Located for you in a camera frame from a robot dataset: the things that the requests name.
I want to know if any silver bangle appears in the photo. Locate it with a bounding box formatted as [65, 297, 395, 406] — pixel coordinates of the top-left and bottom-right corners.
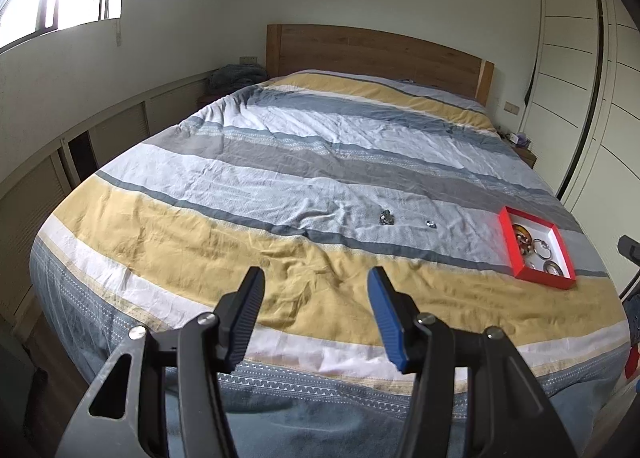
[532, 238, 553, 261]

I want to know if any red jewelry box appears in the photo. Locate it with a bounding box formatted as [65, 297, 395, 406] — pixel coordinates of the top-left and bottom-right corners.
[498, 207, 576, 290]

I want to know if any amber bangle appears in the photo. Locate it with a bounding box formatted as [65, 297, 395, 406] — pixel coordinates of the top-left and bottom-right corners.
[512, 224, 533, 257]

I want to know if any wooden nightstand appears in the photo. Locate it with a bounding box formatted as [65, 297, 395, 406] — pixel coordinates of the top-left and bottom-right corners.
[513, 146, 537, 169]

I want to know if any white wardrobe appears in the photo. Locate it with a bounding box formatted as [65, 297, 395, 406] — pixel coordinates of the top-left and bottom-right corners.
[520, 0, 639, 291]

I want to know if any striped bed duvet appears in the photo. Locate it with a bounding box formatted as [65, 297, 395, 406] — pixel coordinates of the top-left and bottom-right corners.
[29, 71, 629, 457]

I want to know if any tissue box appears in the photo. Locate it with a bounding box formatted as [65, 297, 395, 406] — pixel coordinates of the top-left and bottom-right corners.
[506, 132, 530, 148]

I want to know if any dark blue clothes pile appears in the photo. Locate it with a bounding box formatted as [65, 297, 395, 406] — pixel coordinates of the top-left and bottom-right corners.
[206, 63, 268, 95]

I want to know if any wooden headboard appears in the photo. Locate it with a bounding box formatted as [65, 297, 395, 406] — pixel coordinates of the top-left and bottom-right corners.
[266, 24, 495, 106]

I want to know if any wall switch plate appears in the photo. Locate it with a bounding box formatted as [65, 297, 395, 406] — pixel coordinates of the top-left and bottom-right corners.
[503, 101, 520, 115]

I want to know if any low wall cabinet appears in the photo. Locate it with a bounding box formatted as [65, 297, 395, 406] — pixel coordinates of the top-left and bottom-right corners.
[1, 72, 208, 342]

